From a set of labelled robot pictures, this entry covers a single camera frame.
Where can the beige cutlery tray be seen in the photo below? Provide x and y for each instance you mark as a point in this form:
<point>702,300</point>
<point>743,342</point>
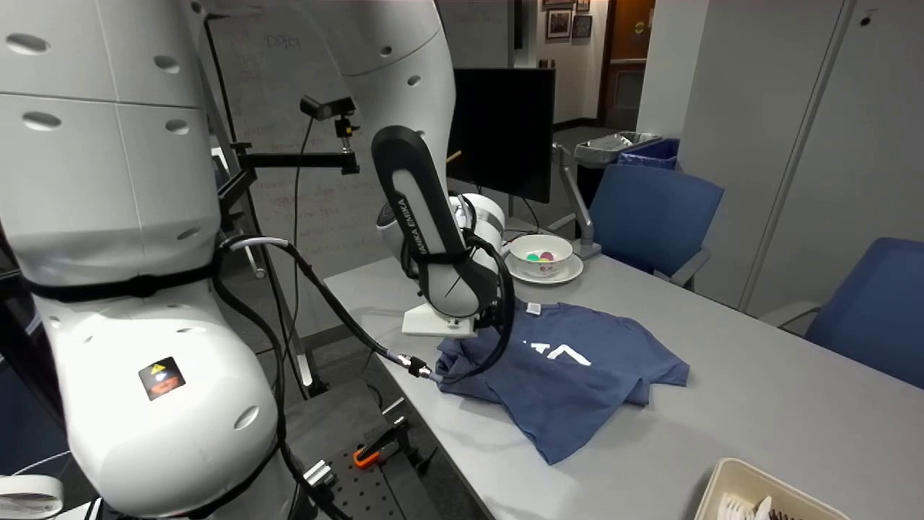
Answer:
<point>746,492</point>

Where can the white plate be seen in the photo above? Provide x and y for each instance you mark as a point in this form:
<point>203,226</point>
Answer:
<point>547,277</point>

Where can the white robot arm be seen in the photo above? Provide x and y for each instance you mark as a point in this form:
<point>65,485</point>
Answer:
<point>397,67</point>

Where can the blue chair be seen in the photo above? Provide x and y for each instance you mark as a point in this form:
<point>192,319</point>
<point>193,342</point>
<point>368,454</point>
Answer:
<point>652,217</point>
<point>876,316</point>

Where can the black camera on stand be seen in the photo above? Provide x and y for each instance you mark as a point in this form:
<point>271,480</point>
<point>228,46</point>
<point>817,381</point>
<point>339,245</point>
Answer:
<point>339,111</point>

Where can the white bowl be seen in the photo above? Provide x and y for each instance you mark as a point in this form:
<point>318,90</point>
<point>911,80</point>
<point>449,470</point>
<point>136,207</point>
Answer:
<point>540,251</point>

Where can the blue t-shirt white print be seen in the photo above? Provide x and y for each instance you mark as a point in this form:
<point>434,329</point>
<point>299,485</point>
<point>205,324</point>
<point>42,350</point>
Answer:
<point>563,375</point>

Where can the blue chair far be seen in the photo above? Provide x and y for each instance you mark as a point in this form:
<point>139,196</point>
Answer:
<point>876,316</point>

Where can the black monitor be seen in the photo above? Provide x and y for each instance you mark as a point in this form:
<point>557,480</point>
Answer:
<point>504,132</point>

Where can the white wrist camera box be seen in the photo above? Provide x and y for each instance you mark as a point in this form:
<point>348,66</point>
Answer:
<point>427,323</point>

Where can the orange black clamp left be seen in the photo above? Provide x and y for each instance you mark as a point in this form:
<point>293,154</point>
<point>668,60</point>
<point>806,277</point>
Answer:
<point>368,453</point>

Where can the blue chair near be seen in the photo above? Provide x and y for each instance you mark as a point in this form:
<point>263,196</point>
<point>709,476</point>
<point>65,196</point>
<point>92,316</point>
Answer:
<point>652,217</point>

